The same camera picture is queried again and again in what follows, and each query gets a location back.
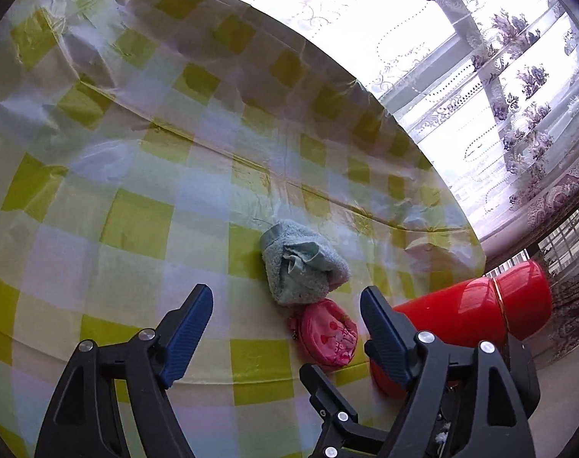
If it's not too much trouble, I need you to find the pink cherry pouch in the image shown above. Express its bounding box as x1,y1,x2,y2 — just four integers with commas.
288,299,359,371

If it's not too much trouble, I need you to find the grey-blue towel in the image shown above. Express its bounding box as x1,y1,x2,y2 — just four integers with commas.
259,219,349,306

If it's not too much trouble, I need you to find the red plastic thermos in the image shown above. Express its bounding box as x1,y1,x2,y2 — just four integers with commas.
367,260,555,399

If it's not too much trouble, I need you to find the green checkered plastic tablecloth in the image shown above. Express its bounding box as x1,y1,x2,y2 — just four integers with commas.
0,0,485,457

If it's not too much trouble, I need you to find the floral sheer curtain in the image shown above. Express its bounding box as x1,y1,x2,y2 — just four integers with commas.
242,0,579,242

